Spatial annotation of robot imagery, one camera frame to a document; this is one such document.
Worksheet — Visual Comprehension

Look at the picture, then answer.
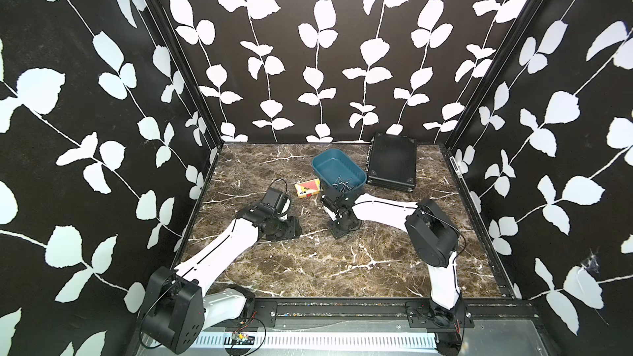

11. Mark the white perforated strip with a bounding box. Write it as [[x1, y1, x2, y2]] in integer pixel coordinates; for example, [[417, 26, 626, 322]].
[[191, 331, 438, 353]]

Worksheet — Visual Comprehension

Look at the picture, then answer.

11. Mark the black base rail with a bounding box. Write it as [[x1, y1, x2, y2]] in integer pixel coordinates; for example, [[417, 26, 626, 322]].
[[142, 297, 540, 330]]

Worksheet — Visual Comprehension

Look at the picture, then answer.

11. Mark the yellow playing card box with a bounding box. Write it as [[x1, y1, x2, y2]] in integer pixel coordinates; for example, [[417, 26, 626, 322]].
[[294, 178, 321, 199]]

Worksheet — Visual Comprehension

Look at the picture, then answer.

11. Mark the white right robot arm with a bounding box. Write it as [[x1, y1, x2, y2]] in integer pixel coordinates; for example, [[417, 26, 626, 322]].
[[321, 191, 461, 311]]

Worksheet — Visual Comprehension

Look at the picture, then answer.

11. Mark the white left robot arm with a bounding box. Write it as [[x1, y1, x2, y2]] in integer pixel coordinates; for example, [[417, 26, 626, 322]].
[[137, 207, 302, 354]]

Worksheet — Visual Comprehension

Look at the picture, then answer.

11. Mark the steel nail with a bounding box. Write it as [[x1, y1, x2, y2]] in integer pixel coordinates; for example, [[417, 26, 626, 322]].
[[332, 176, 358, 194]]

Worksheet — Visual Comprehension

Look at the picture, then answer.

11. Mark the teal plastic storage box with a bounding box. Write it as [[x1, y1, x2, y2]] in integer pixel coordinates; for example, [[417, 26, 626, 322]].
[[312, 148, 367, 194]]

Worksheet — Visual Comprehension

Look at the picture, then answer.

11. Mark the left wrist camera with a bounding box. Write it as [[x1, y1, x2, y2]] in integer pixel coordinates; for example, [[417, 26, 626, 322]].
[[259, 187, 292, 220]]

